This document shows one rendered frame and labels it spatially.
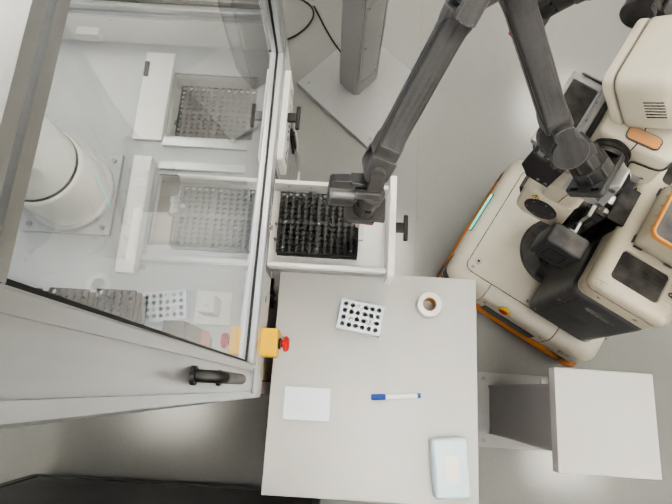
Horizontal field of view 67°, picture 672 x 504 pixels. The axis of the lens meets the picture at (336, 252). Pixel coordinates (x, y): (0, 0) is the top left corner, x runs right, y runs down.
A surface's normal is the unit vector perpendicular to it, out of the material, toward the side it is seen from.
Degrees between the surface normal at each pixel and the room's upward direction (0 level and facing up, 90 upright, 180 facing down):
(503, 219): 0
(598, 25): 0
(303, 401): 0
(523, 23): 54
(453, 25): 63
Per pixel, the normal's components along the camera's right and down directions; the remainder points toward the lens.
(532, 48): -0.01, 0.62
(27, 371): 1.00, 0.06
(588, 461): 0.01, -0.25
